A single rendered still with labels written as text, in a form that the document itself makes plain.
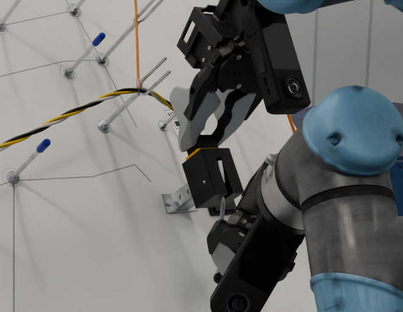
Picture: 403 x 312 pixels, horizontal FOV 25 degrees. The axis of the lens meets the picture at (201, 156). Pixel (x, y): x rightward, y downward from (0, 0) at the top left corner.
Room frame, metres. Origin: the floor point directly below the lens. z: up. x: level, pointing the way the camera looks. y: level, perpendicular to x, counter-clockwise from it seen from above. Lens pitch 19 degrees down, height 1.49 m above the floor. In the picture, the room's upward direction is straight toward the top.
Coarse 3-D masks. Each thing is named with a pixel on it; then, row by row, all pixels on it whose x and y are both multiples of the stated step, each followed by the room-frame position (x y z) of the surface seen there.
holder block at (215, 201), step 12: (192, 156) 0.96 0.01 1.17; (204, 156) 0.94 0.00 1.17; (216, 156) 0.95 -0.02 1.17; (228, 156) 0.96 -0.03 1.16; (192, 168) 0.95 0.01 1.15; (204, 168) 0.94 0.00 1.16; (216, 168) 0.94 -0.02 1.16; (228, 168) 0.95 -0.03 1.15; (192, 180) 0.95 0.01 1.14; (204, 180) 0.93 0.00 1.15; (216, 180) 0.93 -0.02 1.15; (228, 180) 0.94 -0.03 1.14; (192, 192) 0.95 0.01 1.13; (204, 192) 0.93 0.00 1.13; (216, 192) 0.92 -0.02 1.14; (228, 192) 0.94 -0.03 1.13; (240, 192) 0.94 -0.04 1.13; (204, 204) 0.93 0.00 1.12; (216, 204) 0.95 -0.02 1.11
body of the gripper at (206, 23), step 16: (224, 0) 0.97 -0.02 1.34; (240, 0) 0.95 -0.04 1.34; (256, 0) 0.92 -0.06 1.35; (192, 16) 0.98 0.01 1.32; (208, 16) 0.97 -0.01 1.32; (224, 16) 0.97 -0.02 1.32; (240, 16) 0.94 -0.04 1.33; (192, 32) 0.99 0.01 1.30; (208, 32) 0.95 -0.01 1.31; (224, 32) 0.95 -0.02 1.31; (240, 32) 0.94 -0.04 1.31; (192, 48) 0.97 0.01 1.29; (208, 48) 0.95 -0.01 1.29; (224, 48) 0.93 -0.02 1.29; (240, 48) 0.93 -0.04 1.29; (192, 64) 0.97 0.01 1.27; (224, 64) 0.92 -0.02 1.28; (240, 64) 0.94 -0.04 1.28; (224, 80) 0.93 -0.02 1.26; (240, 80) 0.95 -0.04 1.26; (256, 80) 0.96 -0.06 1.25
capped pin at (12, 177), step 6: (42, 144) 0.85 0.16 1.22; (48, 144) 0.85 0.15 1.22; (36, 150) 0.86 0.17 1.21; (42, 150) 0.85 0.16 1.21; (30, 156) 0.87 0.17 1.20; (36, 156) 0.86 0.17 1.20; (24, 162) 0.87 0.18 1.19; (30, 162) 0.87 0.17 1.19; (18, 168) 0.88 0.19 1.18; (24, 168) 0.88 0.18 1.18; (12, 174) 0.89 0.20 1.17; (18, 174) 0.88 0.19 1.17; (12, 180) 0.89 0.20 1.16; (18, 180) 0.89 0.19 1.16
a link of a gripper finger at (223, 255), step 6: (222, 246) 0.85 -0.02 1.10; (216, 252) 0.87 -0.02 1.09; (222, 252) 0.86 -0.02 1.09; (228, 252) 0.85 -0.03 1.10; (234, 252) 0.85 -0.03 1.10; (216, 258) 0.88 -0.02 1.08; (222, 258) 0.87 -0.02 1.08; (228, 258) 0.86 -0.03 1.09; (216, 264) 0.88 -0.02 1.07; (222, 264) 0.88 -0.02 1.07; (228, 264) 0.87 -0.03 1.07; (222, 270) 0.89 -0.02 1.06
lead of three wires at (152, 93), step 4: (144, 88) 0.96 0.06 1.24; (152, 92) 0.97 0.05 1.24; (152, 96) 0.97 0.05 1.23; (156, 96) 0.97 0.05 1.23; (160, 96) 0.98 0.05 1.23; (160, 100) 0.98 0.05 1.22; (164, 100) 0.98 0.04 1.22; (164, 104) 0.99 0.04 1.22; (168, 104) 0.99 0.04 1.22; (172, 108) 0.99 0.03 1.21
